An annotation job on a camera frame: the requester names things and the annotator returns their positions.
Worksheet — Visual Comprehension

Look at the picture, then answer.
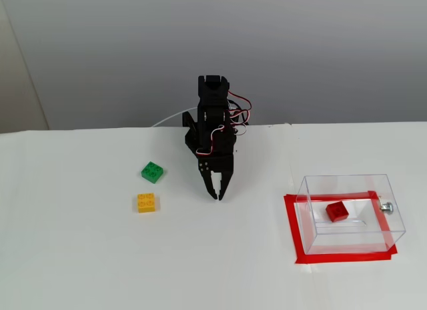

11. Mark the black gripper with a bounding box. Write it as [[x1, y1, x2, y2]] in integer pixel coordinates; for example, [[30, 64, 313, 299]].
[[197, 155, 235, 201]]

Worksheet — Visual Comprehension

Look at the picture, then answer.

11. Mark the red lego brick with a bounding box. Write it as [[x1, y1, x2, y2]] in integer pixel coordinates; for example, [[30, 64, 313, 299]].
[[325, 200, 349, 223]]

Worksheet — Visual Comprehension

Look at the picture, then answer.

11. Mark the green lego brick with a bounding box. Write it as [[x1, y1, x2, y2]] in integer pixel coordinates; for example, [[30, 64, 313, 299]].
[[139, 161, 165, 184]]

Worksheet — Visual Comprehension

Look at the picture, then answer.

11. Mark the yellow lego brick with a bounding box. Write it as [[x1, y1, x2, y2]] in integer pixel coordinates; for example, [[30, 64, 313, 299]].
[[137, 192, 160, 214]]

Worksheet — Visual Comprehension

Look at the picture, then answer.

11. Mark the metal box lock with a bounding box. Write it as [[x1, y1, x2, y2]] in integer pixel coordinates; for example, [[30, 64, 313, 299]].
[[378, 196, 395, 213]]

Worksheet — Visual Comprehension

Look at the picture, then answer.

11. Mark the transparent plastic box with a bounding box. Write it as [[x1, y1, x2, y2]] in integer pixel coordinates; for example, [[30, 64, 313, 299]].
[[295, 173, 407, 256]]

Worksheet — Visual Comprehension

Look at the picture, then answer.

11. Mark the black table clamp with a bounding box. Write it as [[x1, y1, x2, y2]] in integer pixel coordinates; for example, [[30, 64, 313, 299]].
[[181, 110, 198, 139]]

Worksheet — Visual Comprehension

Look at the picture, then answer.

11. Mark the servo wire at gripper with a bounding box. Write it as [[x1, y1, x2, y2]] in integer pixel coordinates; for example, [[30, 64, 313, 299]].
[[195, 124, 225, 156]]

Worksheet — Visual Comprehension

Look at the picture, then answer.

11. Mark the servo wire loop at wrist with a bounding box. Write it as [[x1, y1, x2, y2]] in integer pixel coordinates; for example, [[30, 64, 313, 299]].
[[230, 109, 251, 136]]

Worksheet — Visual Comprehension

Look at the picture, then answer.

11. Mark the white cable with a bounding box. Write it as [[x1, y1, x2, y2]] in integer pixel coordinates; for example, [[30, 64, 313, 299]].
[[151, 107, 199, 127]]

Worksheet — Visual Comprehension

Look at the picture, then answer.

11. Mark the long servo wire on forearm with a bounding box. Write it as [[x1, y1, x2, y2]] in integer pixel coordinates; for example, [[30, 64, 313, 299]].
[[228, 91, 253, 124]]

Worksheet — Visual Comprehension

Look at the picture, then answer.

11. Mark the red tape frame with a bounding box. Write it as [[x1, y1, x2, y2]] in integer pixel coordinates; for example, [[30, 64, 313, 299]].
[[283, 189, 399, 265]]

